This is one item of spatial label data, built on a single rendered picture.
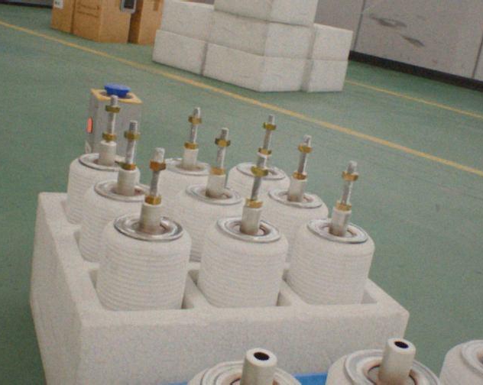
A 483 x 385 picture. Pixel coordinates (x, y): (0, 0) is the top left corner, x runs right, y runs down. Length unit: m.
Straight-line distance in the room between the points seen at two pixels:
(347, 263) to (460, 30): 5.47
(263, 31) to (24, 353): 2.77
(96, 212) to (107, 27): 3.86
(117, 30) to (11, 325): 3.78
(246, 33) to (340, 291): 2.88
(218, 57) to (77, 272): 2.99
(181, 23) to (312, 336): 3.28
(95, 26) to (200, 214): 3.86
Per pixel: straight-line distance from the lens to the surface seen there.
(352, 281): 0.82
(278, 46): 3.63
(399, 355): 0.53
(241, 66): 3.63
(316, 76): 3.93
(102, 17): 4.61
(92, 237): 0.83
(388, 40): 6.51
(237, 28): 3.66
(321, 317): 0.78
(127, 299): 0.73
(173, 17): 4.00
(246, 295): 0.76
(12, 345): 1.00
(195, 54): 3.85
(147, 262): 0.71
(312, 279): 0.81
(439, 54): 6.28
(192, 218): 0.85
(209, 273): 0.77
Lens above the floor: 0.52
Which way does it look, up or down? 17 degrees down
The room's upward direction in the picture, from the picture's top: 10 degrees clockwise
